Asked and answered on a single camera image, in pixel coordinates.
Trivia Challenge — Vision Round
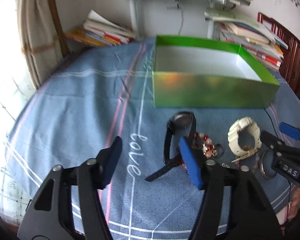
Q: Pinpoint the red beaded bracelet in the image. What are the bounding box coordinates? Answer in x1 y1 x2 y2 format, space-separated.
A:
176 132 219 173

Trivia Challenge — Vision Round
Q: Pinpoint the silver bangle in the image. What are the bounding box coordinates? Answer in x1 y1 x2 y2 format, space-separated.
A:
258 150 277 180

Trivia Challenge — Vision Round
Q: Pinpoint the cream white wristwatch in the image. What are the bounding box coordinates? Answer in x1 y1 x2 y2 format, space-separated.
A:
228 116 262 163

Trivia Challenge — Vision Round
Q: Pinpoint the dark metal ring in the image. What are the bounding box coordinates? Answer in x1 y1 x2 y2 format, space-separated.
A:
214 143 225 157

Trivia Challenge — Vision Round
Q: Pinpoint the black wristwatch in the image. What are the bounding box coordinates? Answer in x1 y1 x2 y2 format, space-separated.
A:
144 111 198 183

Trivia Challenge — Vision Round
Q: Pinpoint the dark wooden headboard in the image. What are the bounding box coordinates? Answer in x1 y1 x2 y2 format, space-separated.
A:
257 12 300 100

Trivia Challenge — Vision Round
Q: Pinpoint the blue striped bedsheet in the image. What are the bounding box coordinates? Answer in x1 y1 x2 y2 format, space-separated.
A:
6 40 300 239

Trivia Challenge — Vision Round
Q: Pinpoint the right stack of books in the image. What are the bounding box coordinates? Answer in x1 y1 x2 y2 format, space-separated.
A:
205 9 289 72

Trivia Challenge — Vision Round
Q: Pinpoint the stack of books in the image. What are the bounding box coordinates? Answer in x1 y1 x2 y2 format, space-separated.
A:
205 9 289 72
64 10 138 47

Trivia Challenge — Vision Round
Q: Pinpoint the green cardboard box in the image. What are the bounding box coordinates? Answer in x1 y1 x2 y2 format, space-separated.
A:
152 35 280 108

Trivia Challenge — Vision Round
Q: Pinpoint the beige curtain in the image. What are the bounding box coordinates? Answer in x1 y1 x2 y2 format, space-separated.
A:
17 0 70 89

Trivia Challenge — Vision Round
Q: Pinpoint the left stack of books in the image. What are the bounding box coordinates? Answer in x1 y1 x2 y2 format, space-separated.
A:
64 10 138 47

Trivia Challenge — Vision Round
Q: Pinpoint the black cable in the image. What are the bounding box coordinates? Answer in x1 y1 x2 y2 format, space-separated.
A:
263 107 294 205

